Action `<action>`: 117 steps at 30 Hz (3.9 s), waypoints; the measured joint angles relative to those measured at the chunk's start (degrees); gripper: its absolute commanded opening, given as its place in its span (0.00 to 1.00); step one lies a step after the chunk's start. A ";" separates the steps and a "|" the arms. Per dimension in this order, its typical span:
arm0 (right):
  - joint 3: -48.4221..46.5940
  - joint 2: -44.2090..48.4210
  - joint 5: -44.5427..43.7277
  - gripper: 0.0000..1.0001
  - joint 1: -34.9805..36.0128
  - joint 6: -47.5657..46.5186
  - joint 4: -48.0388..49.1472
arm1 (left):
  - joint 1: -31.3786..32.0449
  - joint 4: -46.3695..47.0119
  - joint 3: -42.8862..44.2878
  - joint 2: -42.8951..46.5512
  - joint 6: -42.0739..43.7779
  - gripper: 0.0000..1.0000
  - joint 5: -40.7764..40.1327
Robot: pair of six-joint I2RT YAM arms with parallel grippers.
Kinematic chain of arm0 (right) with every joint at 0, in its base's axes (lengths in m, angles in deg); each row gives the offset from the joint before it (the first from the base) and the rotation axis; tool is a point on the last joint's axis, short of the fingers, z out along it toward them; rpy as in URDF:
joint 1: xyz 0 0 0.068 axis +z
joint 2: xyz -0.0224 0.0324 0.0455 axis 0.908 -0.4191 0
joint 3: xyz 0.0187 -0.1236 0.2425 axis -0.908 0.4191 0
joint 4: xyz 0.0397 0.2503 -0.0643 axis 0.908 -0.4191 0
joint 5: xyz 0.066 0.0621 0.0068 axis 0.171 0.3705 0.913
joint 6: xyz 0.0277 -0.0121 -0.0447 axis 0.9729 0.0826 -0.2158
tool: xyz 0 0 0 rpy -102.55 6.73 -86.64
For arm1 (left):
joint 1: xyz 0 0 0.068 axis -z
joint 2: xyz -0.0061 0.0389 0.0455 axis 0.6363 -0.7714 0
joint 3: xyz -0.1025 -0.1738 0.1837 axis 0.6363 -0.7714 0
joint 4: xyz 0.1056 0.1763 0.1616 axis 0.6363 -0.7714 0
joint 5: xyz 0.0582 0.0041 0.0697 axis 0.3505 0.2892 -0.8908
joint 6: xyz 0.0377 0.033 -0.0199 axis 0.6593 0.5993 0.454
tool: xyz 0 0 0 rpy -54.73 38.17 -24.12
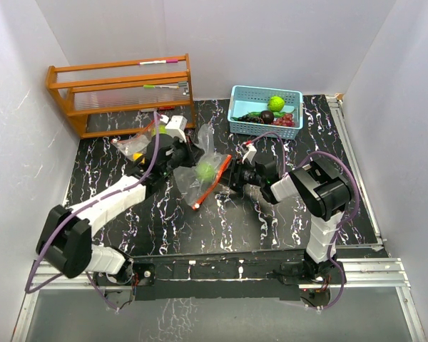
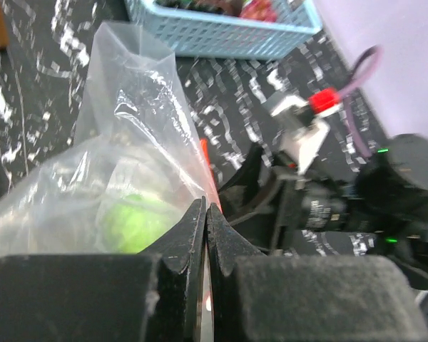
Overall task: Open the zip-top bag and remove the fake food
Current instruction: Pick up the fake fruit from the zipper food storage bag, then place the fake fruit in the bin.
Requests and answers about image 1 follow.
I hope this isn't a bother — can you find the green bumpy fake fruit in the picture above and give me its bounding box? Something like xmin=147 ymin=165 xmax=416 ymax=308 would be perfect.
xmin=267 ymin=95 xmax=285 ymax=112

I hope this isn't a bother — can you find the aluminium frame rail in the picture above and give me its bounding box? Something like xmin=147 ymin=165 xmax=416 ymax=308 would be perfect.
xmin=12 ymin=258 xmax=426 ymax=341

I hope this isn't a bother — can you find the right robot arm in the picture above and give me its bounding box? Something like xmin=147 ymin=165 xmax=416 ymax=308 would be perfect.
xmin=221 ymin=158 xmax=355 ymax=283

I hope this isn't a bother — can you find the green white marker pen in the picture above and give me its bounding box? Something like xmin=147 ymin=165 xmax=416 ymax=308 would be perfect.
xmin=143 ymin=85 xmax=180 ymax=89

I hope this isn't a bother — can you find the yellow fake banana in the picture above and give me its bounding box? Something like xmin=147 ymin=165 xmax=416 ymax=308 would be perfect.
xmin=132 ymin=152 xmax=143 ymax=161

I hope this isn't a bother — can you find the green fake chili pepper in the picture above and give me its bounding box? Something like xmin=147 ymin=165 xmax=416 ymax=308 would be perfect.
xmin=248 ymin=111 xmax=292 ymax=118

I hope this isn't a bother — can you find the black base crossbar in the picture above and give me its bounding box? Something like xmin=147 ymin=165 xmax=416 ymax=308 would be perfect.
xmin=93 ymin=249 xmax=346 ymax=301

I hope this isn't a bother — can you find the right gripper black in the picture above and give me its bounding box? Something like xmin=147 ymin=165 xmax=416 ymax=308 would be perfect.
xmin=214 ymin=158 xmax=264 ymax=187

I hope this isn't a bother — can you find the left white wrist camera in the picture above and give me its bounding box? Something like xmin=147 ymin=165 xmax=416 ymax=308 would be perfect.
xmin=165 ymin=115 xmax=187 ymax=143

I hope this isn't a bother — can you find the light blue plastic basket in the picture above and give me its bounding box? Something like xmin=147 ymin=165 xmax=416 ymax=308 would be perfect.
xmin=228 ymin=85 xmax=304 ymax=140

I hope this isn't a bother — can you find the pink white marker pen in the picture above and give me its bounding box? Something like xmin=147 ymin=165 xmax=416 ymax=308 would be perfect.
xmin=138 ymin=58 xmax=179 ymax=66

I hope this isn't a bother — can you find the green bumpy fruit left bag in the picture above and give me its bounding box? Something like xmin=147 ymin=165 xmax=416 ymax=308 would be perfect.
xmin=151 ymin=125 xmax=168 ymax=137

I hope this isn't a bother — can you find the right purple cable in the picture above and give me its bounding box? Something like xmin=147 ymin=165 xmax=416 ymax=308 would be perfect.
xmin=242 ymin=131 xmax=361 ymax=311

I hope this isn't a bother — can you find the red black item on shelf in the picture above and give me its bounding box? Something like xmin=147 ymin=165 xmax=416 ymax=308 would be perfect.
xmin=140 ymin=106 xmax=175 ymax=112

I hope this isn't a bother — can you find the zip bag red seal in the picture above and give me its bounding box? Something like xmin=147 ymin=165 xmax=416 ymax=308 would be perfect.
xmin=173 ymin=124 xmax=232 ymax=210

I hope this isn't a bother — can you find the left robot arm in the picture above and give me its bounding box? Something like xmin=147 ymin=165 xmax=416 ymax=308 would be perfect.
xmin=36 ymin=134 xmax=206 ymax=284

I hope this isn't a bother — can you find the wooden shelf rack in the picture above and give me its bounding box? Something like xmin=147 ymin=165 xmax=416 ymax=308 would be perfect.
xmin=45 ymin=53 xmax=196 ymax=139

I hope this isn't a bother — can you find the red fake grape bunch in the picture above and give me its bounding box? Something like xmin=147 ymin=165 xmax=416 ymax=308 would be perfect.
xmin=272 ymin=113 xmax=295 ymax=128

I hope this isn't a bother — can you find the zip bag with grapes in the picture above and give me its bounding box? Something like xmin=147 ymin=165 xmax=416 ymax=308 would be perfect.
xmin=111 ymin=113 xmax=168 ymax=161

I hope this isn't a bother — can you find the dark red fake fruit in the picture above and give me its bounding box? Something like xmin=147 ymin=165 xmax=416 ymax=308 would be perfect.
xmin=260 ymin=110 xmax=275 ymax=125

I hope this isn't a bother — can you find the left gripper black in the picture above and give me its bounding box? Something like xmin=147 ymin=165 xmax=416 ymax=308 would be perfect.
xmin=161 ymin=134 xmax=204 ymax=176

